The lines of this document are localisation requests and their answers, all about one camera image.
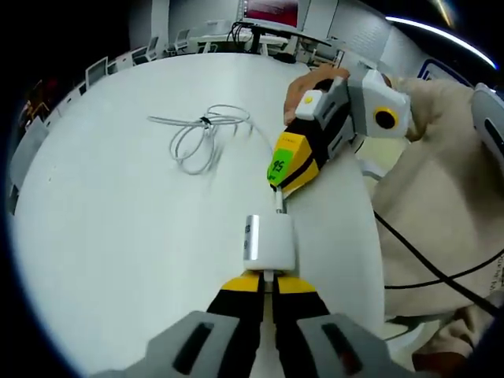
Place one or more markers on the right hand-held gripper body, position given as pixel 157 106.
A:
pixel 374 94

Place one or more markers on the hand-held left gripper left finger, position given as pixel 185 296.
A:
pixel 220 327

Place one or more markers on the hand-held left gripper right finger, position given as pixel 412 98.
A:
pixel 315 330

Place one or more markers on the white charger adapter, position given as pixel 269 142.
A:
pixel 275 244

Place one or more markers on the white desk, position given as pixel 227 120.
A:
pixel 118 236

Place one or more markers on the person's right hand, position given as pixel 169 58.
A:
pixel 299 84

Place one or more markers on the ceiling light strip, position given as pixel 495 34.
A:
pixel 441 33

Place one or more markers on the black monitor stand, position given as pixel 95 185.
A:
pixel 258 41

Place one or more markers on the white worn device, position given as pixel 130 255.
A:
pixel 490 122

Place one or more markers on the person's beige clothed torso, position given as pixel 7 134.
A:
pixel 433 204

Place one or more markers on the white office chair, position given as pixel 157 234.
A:
pixel 182 39
pixel 145 51

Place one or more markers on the white chair back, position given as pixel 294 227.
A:
pixel 96 73

